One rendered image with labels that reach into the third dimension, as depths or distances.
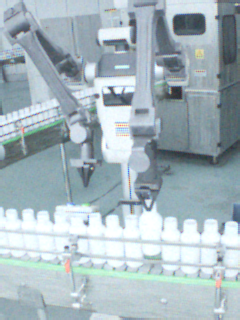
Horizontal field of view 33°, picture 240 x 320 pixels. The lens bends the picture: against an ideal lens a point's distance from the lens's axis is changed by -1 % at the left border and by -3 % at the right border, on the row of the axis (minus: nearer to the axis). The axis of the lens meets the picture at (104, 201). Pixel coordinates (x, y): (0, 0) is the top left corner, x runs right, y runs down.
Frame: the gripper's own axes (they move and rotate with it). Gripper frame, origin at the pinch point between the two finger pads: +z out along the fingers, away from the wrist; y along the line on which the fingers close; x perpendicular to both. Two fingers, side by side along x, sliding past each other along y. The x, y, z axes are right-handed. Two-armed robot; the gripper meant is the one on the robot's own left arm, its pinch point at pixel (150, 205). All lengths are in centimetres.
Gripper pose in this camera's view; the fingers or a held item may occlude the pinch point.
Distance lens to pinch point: 121.3
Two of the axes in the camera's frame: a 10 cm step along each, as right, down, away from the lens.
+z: 1.0, 9.0, 4.2
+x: -9.5, -0.4, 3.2
